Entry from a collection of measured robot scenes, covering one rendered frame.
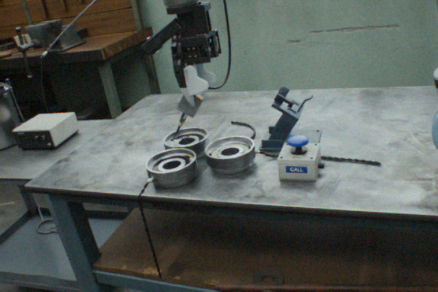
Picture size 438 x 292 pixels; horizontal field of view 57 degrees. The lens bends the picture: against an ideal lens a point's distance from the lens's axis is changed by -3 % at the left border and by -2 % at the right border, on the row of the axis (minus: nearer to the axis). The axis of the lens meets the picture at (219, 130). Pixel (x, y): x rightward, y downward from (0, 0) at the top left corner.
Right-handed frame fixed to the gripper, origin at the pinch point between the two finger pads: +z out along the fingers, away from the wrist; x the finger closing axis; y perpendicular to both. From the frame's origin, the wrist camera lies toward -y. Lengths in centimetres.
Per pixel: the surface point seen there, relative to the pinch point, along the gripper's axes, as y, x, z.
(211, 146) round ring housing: 4.2, -3.5, 9.9
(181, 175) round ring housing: 1.7, -15.0, 10.4
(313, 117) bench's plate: 22.9, 19.0, 13.2
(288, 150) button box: 21.6, -7.5, 8.7
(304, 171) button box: 25.1, -11.1, 11.2
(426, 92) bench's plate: 50, 35, 13
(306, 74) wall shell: 0, 155, 43
